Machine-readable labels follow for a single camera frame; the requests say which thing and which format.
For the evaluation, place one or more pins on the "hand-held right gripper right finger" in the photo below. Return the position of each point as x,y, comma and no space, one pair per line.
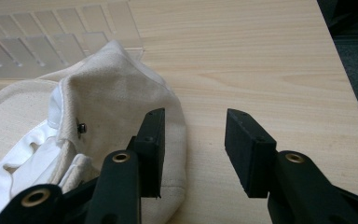
248,155

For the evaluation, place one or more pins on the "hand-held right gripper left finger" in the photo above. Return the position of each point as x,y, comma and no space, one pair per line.
152,155

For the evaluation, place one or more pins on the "cream canvas hat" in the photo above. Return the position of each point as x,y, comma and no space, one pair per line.
112,93

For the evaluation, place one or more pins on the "clear acrylic rack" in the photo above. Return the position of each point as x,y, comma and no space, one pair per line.
43,34

